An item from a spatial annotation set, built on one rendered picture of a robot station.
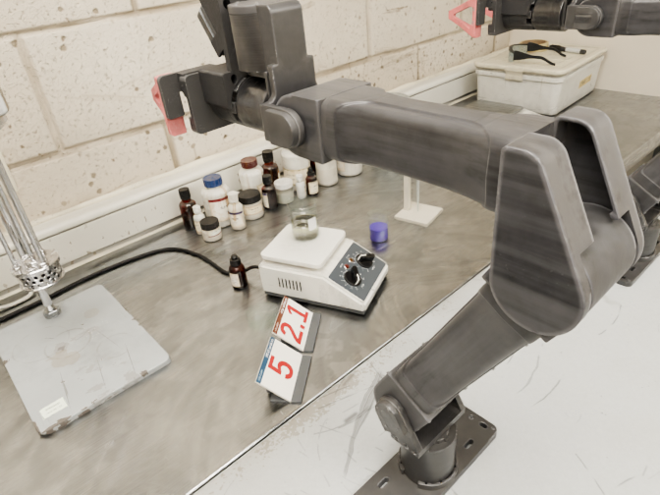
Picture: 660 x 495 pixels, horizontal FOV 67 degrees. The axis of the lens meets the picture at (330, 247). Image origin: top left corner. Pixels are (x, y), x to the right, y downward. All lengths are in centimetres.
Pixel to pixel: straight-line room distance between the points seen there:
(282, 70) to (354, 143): 11
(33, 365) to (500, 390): 72
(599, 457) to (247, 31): 61
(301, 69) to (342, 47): 100
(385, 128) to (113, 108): 84
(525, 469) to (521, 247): 40
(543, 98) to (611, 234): 141
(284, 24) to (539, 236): 30
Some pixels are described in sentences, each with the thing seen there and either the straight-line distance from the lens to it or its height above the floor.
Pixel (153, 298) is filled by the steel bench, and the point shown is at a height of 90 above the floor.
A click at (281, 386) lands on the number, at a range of 74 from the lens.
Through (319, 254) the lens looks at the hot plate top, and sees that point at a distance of 85.
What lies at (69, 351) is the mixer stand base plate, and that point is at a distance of 94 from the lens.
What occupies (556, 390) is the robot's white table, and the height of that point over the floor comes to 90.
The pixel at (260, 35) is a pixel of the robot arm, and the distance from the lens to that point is 50.
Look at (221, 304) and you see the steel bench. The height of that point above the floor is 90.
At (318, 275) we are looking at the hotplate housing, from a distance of 84.
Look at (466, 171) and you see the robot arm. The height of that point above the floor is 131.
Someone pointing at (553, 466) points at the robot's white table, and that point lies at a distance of 69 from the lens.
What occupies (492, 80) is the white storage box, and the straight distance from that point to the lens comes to 183.
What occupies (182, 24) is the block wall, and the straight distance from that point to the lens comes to 122.
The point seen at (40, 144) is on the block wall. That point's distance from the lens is 114.
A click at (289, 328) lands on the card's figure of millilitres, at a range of 81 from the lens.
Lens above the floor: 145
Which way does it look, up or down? 32 degrees down
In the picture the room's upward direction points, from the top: 6 degrees counter-clockwise
